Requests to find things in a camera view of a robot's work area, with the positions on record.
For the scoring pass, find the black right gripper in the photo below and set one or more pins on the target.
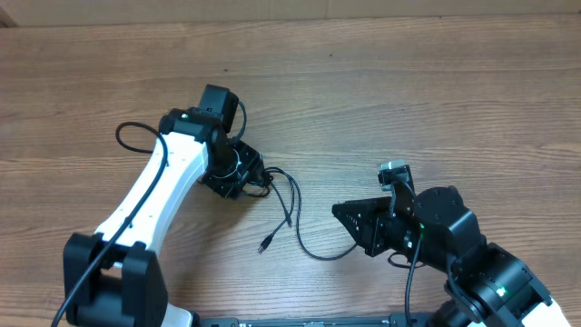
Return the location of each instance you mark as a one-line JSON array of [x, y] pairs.
[[373, 214]]

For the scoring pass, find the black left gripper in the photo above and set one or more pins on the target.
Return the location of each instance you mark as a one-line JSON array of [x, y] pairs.
[[251, 161]]

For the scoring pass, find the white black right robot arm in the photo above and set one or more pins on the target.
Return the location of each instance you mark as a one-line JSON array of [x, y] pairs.
[[487, 285]]

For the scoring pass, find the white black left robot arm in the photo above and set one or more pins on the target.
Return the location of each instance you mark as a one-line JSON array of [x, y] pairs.
[[113, 277]]

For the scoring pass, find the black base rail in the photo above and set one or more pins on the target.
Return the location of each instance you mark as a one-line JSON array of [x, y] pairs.
[[393, 320]]

